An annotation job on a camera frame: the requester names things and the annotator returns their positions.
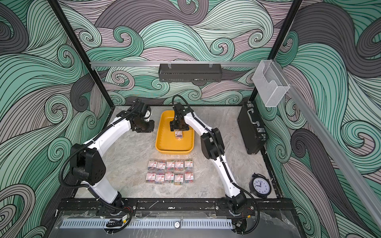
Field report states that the paper clip box removed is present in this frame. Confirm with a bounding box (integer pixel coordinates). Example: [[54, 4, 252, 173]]
[[155, 173, 165, 184], [145, 173, 156, 183]]

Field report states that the yellow plastic storage tray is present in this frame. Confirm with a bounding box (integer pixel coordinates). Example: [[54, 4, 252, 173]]
[[155, 110, 194, 155]]

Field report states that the aluminium rail back wall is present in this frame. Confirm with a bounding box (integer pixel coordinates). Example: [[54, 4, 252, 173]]
[[90, 60, 260, 68]]

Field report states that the paper clip box edge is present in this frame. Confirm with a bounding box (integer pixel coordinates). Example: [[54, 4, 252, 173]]
[[174, 173, 184, 185]]

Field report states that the black round alarm clock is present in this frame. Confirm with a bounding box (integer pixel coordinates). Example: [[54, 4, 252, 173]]
[[249, 174, 272, 198]]

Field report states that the white slotted cable duct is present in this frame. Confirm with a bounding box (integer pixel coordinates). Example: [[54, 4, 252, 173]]
[[60, 218, 233, 230]]

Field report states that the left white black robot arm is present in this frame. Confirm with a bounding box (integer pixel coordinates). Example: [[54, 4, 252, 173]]
[[58, 99, 154, 212]]

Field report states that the paper clip box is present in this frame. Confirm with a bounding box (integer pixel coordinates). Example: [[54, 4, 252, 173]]
[[175, 160, 184, 172], [164, 173, 175, 183], [184, 172, 194, 183], [166, 160, 176, 171], [174, 131, 183, 140], [156, 161, 166, 171], [147, 160, 157, 171]]

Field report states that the aluminium rail right wall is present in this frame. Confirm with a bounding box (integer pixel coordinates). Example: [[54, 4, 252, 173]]
[[274, 62, 381, 227]]

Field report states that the paper clip box barcode side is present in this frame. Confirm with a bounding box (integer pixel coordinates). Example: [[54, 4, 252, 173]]
[[184, 159, 193, 171]]

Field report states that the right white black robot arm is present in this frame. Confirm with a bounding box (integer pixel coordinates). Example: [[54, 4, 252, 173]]
[[170, 94, 261, 236]]

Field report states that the black briefcase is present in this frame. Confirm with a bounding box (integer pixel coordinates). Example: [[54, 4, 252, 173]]
[[237, 101, 268, 154]]

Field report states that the black wall-mounted tray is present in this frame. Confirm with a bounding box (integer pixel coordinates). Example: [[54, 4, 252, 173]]
[[158, 64, 223, 83]]

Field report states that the clear acrylic wall holder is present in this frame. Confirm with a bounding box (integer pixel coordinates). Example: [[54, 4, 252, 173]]
[[252, 60, 290, 108]]

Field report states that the aluminium rail wall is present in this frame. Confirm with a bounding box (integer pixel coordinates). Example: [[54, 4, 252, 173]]
[[274, 62, 381, 227], [90, 60, 260, 68]]

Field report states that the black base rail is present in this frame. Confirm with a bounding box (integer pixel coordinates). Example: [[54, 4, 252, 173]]
[[56, 197, 295, 218]]

